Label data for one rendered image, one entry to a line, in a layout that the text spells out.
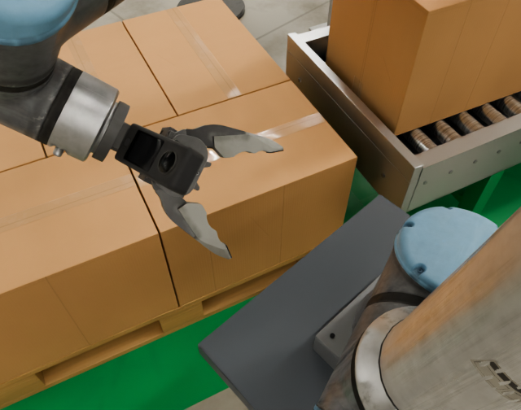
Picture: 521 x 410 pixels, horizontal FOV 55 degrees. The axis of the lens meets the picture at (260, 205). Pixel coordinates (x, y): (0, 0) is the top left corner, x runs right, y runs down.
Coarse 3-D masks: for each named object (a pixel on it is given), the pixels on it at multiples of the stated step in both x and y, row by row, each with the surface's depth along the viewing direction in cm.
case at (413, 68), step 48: (336, 0) 150; (384, 0) 129; (432, 0) 119; (480, 0) 121; (336, 48) 159; (384, 48) 136; (432, 48) 126; (480, 48) 134; (384, 96) 144; (432, 96) 141; (480, 96) 152
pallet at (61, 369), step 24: (288, 264) 181; (240, 288) 175; (264, 288) 175; (168, 312) 156; (192, 312) 163; (216, 312) 171; (120, 336) 164; (144, 336) 164; (72, 360) 159; (96, 360) 159; (0, 384) 142; (24, 384) 147; (48, 384) 154; (0, 408) 151
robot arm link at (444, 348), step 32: (512, 224) 30; (480, 256) 33; (512, 256) 29; (448, 288) 36; (480, 288) 32; (512, 288) 29; (384, 320) 51; (416, 320) 41; (448, 320) 35; (480, 320) 32; (512, 320) 29; (352, 352) 51; (384, 352) 47; (416, 352) 40; (448, 352) 36; (480, 352) 33; (512, 352) 30; (352, 384) 49; (384, 384) 46; (416, 384) 41; (448, 384) 37; (480, 384) 34; (512, 384) 32
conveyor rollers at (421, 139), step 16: (464, 112) 154; (480, 112) 156; (496, 112) 154; (512, 112) 157; (432, 128) 152; (448, 128) 149; (464, 128) 152; (480, 128) 149; (416, 144) 147; (432, 144) 145
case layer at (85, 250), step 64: (128, 64) 170; (192, 64) 170; (256, 64) 170; (0, 128) 150; (192, 128) 150; (256, 128) 150; (320, 128) 150; (0, 192) 134; (64, 192) 134; (128, 192) 134; (192, 192) 134; (256, 192) 134; (320, 192) 147; (0, 256) 121; (64, 256) 121; (128, 256) 127; (192, 256) 140; (256, 256) 157; (0, 320) 122; (64, 320) 134; (128, 320) 149
